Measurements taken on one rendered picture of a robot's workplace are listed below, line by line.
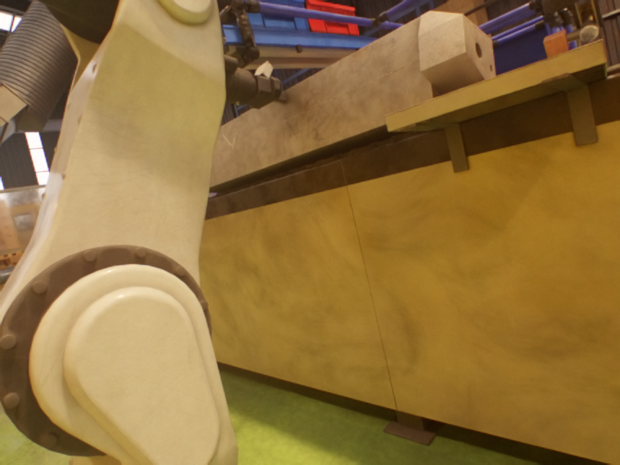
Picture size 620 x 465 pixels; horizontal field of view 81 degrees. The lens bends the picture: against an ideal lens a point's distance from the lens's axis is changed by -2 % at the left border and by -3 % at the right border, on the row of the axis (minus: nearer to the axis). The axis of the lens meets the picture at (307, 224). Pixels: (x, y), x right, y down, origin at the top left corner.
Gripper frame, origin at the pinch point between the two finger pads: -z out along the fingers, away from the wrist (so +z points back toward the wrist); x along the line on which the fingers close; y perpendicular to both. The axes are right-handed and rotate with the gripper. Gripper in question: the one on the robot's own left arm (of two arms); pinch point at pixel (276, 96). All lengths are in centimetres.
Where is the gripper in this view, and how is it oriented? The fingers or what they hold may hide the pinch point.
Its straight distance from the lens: 109.6
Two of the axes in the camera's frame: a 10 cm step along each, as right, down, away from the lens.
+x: 7.0, -1.2, -7.0
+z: -7.0, 0.4, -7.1
